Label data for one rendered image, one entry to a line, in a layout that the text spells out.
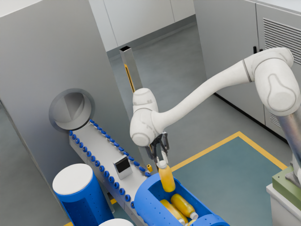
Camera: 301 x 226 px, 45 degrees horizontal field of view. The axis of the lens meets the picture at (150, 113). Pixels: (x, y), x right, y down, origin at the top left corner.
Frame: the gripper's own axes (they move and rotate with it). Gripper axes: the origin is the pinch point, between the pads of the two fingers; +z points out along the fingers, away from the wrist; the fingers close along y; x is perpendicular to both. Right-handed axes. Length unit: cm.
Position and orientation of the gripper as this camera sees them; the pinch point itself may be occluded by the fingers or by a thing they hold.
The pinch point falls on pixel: (161, 159)
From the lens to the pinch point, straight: 186.7
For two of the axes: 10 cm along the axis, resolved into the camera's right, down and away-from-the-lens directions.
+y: -8.2, 4.7, -3.4
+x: 5.3, 3.7, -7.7
